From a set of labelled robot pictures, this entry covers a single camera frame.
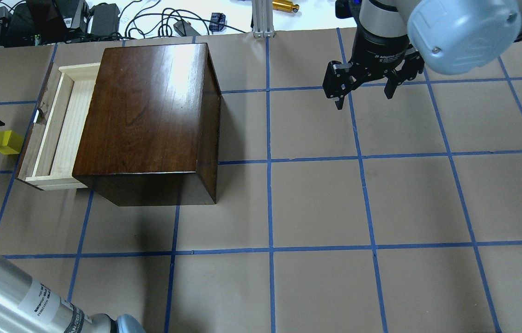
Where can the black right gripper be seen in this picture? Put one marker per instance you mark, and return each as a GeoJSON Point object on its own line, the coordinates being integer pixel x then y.
{"type": "Point", "coordinates": [379, 54]}

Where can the yellow block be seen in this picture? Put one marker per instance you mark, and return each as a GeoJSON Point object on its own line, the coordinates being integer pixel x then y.
{"type": "Point", "coordinates": [10, 142]}

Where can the light wood drawer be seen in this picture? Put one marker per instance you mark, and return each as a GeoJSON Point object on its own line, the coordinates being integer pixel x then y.
{"type": "Point", "coordinates": [48, 157]}

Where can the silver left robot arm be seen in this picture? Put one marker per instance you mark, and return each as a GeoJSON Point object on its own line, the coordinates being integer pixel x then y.
{"type": "Point", "coordinates": [71, 261]}

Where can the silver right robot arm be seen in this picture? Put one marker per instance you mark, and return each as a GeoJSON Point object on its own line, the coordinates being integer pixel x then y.
{"type": "Point", "coordinates": [453, 36]}

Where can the yellow cylindrical tool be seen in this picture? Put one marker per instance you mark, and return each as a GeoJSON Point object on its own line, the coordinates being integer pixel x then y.
{"type": "Point", "coordinates": [285, 6]}

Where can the black power adapter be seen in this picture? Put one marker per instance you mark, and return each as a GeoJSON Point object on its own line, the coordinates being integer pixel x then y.
{"type": "Point", "coordinates": [104, 19]}

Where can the dark brown wooden cabinet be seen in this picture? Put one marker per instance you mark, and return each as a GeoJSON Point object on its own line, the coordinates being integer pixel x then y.
{"type": "Point", "coordinates": [151, 135]}

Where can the small blue device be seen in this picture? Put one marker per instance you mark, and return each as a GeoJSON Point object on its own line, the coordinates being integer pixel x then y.
{"type": "Point", "coordinates": [217, 22]}

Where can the aluminium frame post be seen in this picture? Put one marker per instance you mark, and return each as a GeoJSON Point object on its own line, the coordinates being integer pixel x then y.
{"type": "Point", "coordinates": [262, 19]}

